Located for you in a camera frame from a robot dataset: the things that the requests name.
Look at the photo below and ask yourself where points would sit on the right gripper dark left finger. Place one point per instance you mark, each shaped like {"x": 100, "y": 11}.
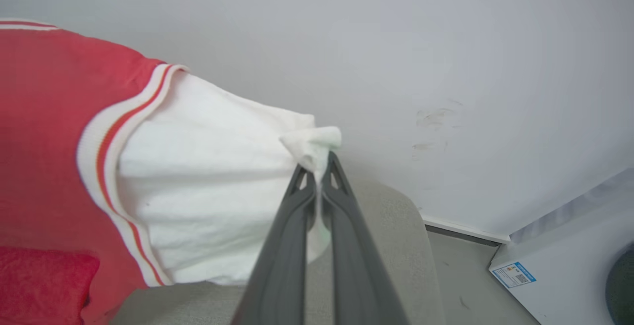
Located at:
{"x": 282, "y": 275}

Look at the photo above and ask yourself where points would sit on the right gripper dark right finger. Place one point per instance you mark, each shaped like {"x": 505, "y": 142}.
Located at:
{"x": 356, "y": 275}

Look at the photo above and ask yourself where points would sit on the red and white shirt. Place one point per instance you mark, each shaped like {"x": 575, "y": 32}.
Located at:
{"x": 198, "y": 191}

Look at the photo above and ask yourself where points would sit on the white baseboard strip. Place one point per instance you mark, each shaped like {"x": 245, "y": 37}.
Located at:
{"x": 465, "y": 229}

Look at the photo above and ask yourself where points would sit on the blue white label sticker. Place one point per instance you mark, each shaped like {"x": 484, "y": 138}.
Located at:
{"x": 515, "y": 274}

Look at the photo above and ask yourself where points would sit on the white box appliance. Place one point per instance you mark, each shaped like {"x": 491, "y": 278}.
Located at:
{"x": 569, "y": 265}

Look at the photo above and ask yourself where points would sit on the dark green round object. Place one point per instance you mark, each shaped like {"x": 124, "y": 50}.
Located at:
{"x": 623, "y": 290}

